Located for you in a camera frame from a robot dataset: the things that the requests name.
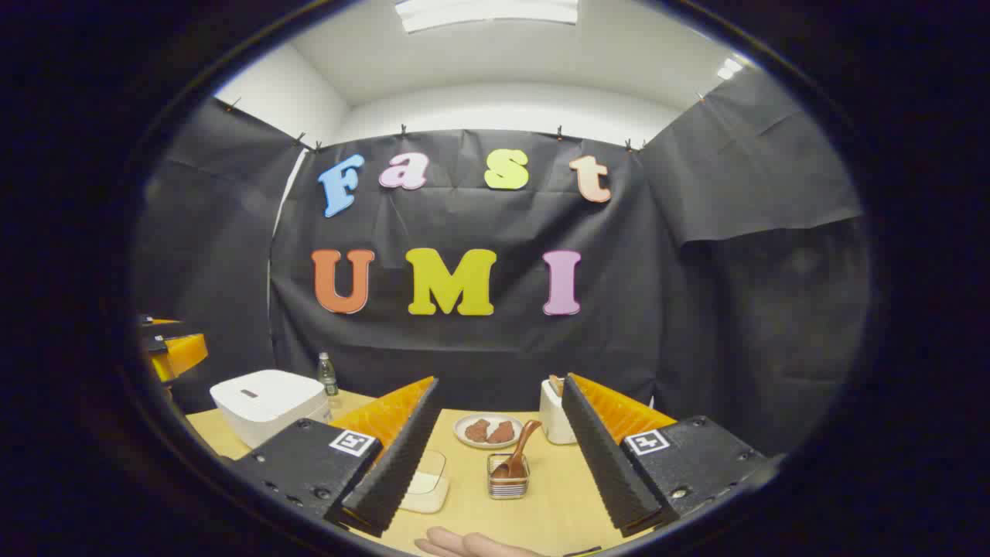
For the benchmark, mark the white round plate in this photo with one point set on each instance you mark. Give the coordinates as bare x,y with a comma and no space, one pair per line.
459,431

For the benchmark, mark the brown wooden spoon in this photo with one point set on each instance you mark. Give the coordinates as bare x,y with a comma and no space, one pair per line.
520,452

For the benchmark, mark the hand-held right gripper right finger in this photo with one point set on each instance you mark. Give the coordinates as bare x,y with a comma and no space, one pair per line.
607,464

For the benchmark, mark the black backdrop cloth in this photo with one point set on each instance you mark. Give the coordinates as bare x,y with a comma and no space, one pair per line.
479,348

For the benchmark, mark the brown meat piece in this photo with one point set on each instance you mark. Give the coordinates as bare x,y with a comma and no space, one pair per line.
476,431
501,432

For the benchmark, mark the white toaster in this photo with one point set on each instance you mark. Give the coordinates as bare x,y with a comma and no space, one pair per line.
553,422

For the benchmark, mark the clear rice container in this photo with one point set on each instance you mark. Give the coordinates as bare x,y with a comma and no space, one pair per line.
429,487

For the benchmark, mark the small ceiling light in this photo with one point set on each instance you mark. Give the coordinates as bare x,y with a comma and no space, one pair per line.
728,70

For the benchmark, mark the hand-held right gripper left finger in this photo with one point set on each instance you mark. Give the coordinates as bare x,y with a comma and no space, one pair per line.
402,464

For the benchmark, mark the white rice cooker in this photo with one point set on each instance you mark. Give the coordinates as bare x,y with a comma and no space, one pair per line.
263,402

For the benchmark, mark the long ceiling light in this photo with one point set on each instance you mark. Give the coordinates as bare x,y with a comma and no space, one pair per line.
487,11

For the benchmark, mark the clear water bottle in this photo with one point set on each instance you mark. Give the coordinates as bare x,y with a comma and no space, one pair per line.
328,379

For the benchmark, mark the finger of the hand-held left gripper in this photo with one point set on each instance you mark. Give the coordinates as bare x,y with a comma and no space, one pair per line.
158,329
182,356

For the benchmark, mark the toasted bread slice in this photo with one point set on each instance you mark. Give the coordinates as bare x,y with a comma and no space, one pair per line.
555,384

